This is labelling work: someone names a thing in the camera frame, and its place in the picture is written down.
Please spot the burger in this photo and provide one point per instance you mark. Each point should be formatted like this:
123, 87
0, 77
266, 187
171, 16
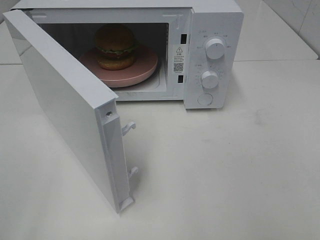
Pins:
115, 45

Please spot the lower white microwave knob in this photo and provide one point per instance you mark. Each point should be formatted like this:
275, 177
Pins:
209, 79

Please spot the white microwave knob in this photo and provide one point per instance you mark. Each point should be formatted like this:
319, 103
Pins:
215, 47
209, 79

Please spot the glass microwave turntable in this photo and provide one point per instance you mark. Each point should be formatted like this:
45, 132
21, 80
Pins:
151, 82

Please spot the white microwave door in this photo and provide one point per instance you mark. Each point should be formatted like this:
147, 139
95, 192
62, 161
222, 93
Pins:
80, 107

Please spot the white microwave oven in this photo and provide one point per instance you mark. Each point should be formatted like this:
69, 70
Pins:
177, 29

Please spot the upper white microwave knob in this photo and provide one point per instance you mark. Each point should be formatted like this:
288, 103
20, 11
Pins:
215, 47

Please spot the pink round plate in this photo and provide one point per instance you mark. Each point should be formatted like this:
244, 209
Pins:
144, 62

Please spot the round white door button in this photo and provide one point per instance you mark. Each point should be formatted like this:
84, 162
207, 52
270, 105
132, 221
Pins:
205, 99

